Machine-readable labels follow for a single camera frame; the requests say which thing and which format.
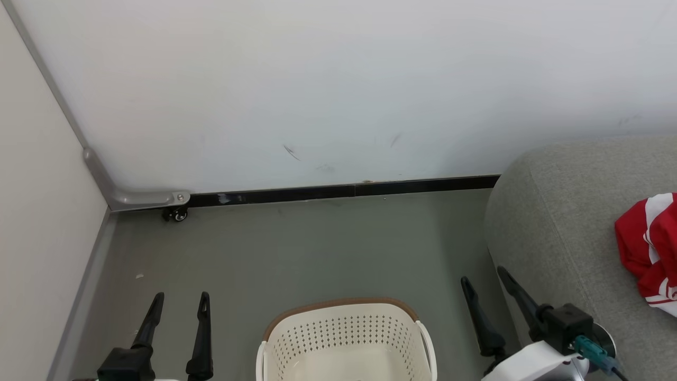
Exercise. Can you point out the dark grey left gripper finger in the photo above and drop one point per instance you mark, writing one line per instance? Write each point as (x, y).
(203, 338)
(151, 323)

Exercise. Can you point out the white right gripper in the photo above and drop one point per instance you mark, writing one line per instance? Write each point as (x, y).
(539, 365)

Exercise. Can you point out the red jersey wide white band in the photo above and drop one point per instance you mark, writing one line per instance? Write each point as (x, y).
(632, 238)

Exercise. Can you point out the grey fabric sofa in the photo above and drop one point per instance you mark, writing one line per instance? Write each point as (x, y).
(555, 222)

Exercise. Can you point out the grey skirting strip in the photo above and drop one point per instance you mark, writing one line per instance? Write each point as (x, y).
(82, 296)

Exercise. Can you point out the small black caster wheel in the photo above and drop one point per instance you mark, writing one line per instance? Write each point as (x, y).
(177, 214)

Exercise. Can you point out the white perforated laundry basket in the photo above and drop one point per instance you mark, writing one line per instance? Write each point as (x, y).
(344, 328)

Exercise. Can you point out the black baseboard strip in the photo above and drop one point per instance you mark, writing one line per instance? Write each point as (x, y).
(344, 191)

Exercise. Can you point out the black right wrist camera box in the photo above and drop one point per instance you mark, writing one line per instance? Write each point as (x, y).
(566, 325)

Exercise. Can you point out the grey metal curved bracket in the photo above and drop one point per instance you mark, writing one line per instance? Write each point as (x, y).
(137, 200)

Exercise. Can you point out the grey metal corner rail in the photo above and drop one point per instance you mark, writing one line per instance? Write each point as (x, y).
(45, 74)

